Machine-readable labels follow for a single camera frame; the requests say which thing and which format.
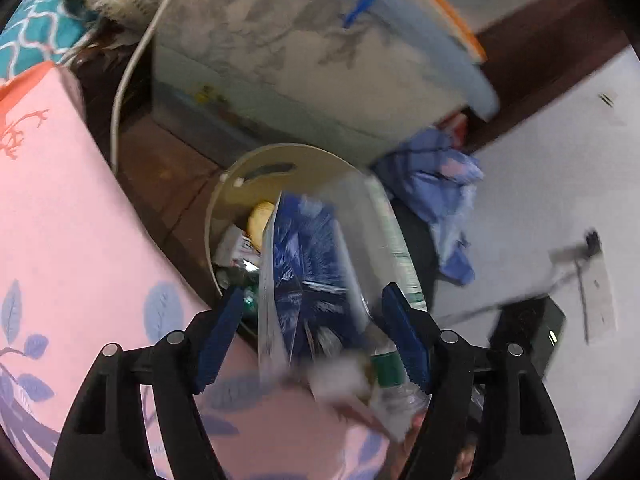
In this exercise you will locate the white wrapper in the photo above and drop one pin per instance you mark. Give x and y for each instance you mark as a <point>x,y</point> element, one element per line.
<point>340,380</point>

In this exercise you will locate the clear plastic bottle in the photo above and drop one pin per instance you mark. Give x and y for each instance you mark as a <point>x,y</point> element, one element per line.
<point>390,367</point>

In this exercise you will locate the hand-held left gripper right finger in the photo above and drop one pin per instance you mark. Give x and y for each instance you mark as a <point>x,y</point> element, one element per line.
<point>406,340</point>

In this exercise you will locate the teal patterned pillow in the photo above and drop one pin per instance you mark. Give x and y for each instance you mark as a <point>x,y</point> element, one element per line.
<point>35,30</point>

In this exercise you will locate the blue cloth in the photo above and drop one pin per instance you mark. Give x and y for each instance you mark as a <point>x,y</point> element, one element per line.
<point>440,195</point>

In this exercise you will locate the yellow plastic piece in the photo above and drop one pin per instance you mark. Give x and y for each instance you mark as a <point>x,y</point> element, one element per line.
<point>261,225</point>

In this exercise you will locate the beige trash bin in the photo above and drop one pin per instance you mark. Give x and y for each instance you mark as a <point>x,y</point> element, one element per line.
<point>300,165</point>

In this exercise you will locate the white power strip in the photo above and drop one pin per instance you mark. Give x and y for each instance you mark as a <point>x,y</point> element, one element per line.
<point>602,300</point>

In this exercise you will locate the black box device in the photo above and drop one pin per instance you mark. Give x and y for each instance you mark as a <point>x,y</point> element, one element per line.
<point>530,325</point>

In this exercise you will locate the pink floral blanket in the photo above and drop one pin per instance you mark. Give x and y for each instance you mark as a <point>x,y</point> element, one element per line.
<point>65,210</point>

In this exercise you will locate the clear plastic storage box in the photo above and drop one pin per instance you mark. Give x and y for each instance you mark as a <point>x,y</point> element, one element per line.
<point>310,60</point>

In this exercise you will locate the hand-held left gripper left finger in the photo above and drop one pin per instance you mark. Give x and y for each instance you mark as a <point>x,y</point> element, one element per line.
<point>220,340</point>

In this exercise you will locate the blue patterned paper packet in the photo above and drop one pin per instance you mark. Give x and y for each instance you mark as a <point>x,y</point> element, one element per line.
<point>305,260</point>

